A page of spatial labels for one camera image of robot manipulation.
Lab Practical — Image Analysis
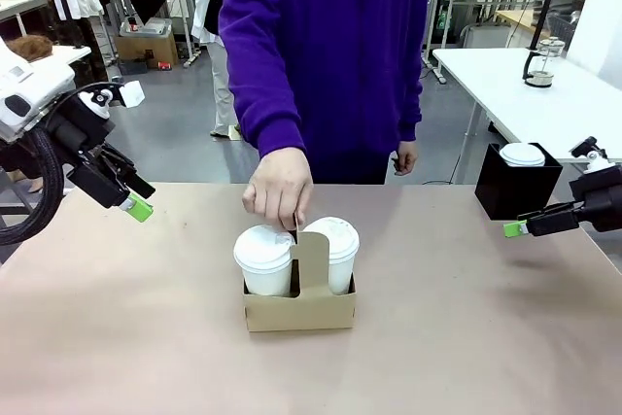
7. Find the large white table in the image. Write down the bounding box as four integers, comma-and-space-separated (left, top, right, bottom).
431, 48, 622, 166

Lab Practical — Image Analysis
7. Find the grey case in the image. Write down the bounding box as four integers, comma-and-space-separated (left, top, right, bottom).
119, 17, 174, 40

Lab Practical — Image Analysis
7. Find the white plastic cup lid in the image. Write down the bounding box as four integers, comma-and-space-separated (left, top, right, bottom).
303, 216, 361, 262
232, 224, 295, 274

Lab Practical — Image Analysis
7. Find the black square lid box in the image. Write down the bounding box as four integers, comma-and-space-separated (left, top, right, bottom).
474, 142, 564, 222

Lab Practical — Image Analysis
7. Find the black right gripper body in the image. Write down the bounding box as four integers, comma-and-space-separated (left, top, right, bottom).
569, 164, 622, 233

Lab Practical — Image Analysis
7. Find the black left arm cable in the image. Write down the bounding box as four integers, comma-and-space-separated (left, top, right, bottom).
0, 126, 67, 247

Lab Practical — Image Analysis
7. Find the brown cardboard cup carrier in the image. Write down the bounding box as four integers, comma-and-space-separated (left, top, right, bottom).
242, 213, 358, 333

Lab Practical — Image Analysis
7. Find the person left hand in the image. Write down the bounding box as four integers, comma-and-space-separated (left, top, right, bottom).
391, 140, 420, 177

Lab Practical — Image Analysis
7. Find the cardboard box on floor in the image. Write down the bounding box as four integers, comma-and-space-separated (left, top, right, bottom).
115, 31, 179, 70

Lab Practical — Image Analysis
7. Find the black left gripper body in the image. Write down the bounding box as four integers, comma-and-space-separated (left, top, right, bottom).
48, 101, 116, 168

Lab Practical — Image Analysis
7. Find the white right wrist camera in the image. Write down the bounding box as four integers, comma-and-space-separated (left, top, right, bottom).
570, 136, 611, 176

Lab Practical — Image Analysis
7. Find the black wire basket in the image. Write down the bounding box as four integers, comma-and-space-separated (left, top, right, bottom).
547, 14, 584, 50

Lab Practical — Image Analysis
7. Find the person purple sweater torso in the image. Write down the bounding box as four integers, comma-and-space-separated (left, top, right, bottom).
218, 0, 430, 187

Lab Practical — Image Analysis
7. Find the person right hand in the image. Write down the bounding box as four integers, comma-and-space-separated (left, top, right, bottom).
241, 147, 315, 232

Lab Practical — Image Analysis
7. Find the person left forearm purple sleeve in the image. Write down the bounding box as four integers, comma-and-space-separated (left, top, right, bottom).
388, 40, 425, 145

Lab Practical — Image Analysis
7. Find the bystander in beige trousers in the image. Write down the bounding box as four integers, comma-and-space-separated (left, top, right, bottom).
190, 0, 243, 139

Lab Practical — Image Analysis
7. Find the person right forearm purple sleeve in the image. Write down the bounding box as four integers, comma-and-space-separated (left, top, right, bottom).
227, 54, 308, 163

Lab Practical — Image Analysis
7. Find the small white table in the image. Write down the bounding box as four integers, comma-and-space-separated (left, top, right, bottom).
28, 45, 92, 71

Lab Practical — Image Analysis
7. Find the brown furry object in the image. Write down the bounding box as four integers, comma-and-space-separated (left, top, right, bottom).
7, 35, 53, 60

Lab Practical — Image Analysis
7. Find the glass french press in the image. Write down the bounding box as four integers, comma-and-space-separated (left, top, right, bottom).
522, 38, 568, 89

